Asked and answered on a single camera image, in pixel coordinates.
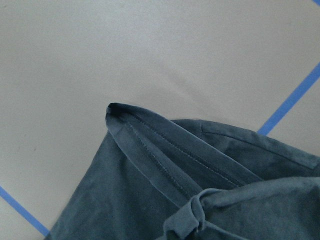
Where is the black graphic t-shirt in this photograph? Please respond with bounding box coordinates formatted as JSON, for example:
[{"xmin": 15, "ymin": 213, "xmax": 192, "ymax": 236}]
[{"xmin": 47, "ymin": 103, "xmax": 320, "ymax": 240}]

